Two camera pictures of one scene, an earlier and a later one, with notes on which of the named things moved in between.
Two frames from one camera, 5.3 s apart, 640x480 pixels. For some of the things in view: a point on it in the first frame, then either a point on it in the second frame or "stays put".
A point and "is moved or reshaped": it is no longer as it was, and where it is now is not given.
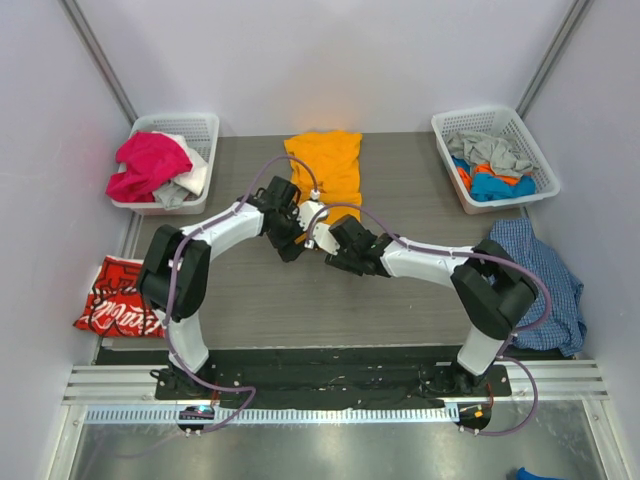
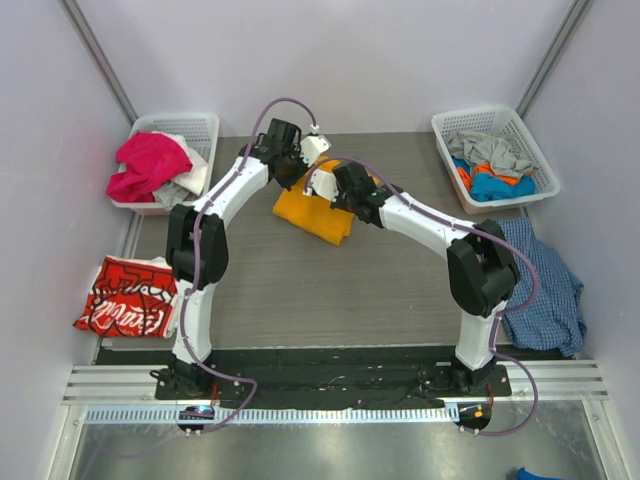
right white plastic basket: (492, 159) stays put
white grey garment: (173, 191) stays put
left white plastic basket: (201, 129) stays put
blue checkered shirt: (562, 328) stays put
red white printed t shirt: (117, 306) stays put
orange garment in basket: (483, 169) stays put
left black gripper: (289, 240) -> (291, 170)
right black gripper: (343, 257) -> (343, 198)
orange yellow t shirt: (335, 159) is moved or reshaped
